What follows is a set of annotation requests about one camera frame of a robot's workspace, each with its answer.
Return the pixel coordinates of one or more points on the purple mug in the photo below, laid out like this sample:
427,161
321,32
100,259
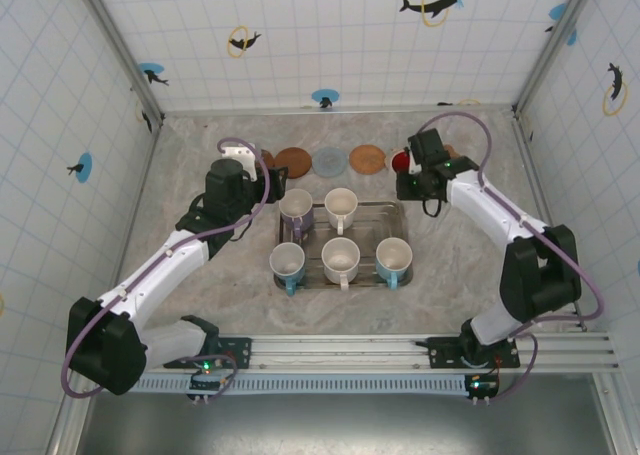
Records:
295,205

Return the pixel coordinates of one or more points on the dark brown round coaster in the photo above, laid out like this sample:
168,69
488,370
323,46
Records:
267,159

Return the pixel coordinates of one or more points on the brown cork round coaster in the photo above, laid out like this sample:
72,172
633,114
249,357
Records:
297,157

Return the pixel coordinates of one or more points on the brown paw print coaster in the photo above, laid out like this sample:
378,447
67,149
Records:
452,151

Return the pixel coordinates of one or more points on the blue-grey woven coaster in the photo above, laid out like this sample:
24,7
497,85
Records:
330,161

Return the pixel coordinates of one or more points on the rattan woven coaster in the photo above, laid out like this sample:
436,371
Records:
367,160

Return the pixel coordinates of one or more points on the light blue mug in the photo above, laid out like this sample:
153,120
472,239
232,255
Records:
393,256
286,261

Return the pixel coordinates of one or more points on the white speckled ceramic mug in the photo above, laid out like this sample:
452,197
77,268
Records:
340,257

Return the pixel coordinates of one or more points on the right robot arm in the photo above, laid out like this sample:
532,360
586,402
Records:
540,275

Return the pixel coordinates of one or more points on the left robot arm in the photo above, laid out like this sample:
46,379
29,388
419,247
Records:
150,275

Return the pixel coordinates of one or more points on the metal tray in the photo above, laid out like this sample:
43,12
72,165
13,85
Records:
380,220

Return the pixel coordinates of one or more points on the dolphin blue circle sticker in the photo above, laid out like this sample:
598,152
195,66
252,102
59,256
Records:
557,11
325,96
150,69
85,167

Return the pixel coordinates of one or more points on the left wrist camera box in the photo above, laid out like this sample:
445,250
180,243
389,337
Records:
240,156

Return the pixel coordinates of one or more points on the aluminium frame bar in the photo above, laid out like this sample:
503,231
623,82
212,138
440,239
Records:
146,175
531,160
350,109

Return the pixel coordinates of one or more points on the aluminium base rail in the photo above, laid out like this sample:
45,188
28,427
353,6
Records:
325,352

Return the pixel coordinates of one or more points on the aluminium frame post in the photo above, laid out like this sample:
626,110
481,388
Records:
122,50
557,42

